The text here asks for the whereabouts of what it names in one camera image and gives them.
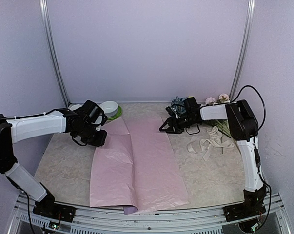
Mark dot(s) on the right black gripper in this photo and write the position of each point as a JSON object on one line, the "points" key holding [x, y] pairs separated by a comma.
{"points": [[169, 129]]}

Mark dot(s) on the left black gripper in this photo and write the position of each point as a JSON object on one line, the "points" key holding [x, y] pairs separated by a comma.
{"points": [[99, 142]]}

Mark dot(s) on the white ceramic bowl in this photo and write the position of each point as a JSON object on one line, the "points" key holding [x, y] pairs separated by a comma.
{"points": [[110, 108]]}

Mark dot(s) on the green plate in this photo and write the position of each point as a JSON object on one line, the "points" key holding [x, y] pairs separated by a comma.
{"points": [[117, 115]]}

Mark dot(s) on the purple wrapping paper sheet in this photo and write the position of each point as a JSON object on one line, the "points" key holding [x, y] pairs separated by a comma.
{"points": [[136, 168]]}

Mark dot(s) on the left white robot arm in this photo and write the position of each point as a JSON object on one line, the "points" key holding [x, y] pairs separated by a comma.
{"points": [[23, 140]]}

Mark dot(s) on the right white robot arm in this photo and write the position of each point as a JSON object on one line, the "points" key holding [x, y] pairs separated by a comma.
{"points": [[243, 127]]}

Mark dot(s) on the blue fake flower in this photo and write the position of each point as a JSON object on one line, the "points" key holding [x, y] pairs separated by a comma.
{"points": [[178, 105]]}

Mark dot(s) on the pink fake rose stems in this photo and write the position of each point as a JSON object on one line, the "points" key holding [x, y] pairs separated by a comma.
{"points": [[218, 121]]}

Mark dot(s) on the light blue mug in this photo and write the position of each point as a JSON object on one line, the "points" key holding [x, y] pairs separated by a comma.
{"points": [[74, 106]]}

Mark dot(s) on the cream printed ribbon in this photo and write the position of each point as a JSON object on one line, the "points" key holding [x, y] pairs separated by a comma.
{"points": [[206, 146]]}

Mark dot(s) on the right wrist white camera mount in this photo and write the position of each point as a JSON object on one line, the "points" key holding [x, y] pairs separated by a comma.
{"points": [[172, 112]]}

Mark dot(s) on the left aluminium corner post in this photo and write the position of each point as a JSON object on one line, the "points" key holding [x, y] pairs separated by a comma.
{"points": [[52, 50]]}

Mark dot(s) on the aluminium corner post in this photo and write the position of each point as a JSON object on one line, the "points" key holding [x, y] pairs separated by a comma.
{"points": [[52, 50], [243, 48]]}

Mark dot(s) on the aluminium front rail frame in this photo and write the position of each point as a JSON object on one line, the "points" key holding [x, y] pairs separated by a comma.
{"points": [[207, 220]]}

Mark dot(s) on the right aluminium corner post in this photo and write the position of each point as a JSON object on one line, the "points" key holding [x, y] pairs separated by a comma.
{"points": [[243, 48]]}

